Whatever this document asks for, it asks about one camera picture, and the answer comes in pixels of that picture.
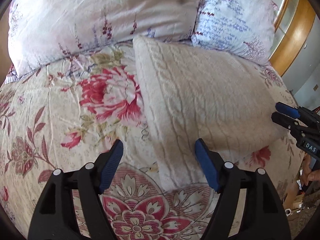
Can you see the person's right hand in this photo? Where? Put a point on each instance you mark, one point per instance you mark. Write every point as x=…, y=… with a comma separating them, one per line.
x=308, y=175

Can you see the floral lavender print pillow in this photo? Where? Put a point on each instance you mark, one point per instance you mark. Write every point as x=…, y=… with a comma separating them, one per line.
x=241, y=27

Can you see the wooden mirror frame headboard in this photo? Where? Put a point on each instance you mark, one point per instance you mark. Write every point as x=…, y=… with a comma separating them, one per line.
x=293, y=22

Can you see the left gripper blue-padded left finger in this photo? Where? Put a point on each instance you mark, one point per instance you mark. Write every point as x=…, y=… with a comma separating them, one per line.
x=109, y=164

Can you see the beige cable-knit sweater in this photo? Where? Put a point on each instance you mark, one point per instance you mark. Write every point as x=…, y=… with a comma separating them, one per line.
x=191, y=93

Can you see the pale pink pillow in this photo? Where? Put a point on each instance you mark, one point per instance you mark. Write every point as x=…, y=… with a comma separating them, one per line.
x=44, y=31

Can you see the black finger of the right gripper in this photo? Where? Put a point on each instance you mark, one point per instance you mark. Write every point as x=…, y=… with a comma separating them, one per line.
x=288, y=122

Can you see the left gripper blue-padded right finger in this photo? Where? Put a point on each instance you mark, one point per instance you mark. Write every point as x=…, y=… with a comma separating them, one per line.
x=211, y=164

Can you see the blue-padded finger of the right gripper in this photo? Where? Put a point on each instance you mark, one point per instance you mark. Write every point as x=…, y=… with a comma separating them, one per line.
x=287, y=110

